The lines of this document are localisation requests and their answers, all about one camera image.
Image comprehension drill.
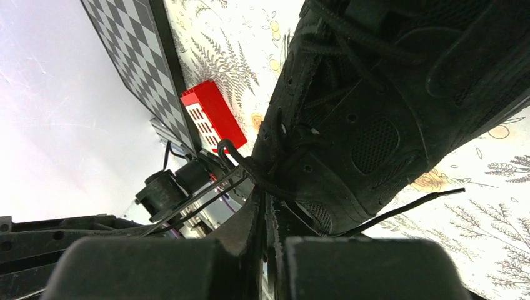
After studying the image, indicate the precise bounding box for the black sneaker shoe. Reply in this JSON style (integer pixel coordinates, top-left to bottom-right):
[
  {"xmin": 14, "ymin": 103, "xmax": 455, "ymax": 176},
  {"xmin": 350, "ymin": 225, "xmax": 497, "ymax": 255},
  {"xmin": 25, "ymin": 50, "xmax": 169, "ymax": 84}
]
[{"xmin": 251, "ymin": 1, "xmax": 529, "ymax": 235}]

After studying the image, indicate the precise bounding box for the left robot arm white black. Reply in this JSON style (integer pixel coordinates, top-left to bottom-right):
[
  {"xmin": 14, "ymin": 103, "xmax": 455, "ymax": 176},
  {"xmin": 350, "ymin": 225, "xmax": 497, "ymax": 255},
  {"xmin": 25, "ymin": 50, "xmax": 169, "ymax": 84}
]
[{"xmin": 1, "ymin": 153, "xmax": 253, "ymax": 299}]

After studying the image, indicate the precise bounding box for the black white chessboard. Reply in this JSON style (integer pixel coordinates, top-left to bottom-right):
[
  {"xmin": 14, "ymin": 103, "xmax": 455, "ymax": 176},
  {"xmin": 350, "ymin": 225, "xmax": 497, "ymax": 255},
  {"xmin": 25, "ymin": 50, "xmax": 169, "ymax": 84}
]
[{"xmin": 82, "ymin": 0, "xmax": 201, "ymax": 155}]

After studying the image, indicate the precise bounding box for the red toy calculator block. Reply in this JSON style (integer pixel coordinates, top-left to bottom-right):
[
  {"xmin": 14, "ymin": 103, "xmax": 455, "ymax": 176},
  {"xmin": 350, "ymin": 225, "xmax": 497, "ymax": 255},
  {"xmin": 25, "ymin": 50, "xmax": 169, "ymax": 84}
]
[{"xmin": 180, "ymin": 80, "xmax": 248, "ymax": 153}]

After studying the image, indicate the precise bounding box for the black shoelace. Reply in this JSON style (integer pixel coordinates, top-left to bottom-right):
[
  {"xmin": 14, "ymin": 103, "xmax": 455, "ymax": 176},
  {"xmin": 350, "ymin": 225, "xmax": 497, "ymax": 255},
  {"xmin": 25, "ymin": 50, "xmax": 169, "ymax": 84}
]
[{"xmin": 217, "ymin": 139, "xmax": 466, "ymax": 237}]

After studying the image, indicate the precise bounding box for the floral patterned table mat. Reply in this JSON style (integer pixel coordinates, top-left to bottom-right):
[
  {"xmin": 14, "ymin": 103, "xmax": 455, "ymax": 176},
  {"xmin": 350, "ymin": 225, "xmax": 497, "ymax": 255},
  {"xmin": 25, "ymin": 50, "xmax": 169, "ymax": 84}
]
[{"xmin": 167, "ymin": 1, "xmax": 529, "ymax": 299}]

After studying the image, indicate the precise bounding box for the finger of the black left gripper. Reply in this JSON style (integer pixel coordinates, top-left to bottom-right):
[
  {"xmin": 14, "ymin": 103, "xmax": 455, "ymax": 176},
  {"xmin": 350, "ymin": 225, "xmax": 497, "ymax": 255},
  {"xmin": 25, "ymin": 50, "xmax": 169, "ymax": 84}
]
[{"xmin": 1, "ymin": 215, "xmax": 174, "ymax": 299}]

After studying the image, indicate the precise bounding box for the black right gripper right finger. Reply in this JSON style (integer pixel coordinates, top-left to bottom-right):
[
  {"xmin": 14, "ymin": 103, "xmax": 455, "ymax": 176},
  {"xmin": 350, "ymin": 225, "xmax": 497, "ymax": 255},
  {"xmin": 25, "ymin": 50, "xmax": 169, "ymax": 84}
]
[{"xmin": 266, "ymin": 197, "xmax": 473, "ymax": 299}]

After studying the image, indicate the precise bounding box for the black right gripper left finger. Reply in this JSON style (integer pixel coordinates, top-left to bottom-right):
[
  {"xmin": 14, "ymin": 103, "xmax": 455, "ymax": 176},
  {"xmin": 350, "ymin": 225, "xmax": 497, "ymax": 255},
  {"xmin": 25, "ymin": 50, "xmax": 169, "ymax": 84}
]
[{"xmin": 42, "ymin": 187, "xmax": 265, "ymax": 299}]

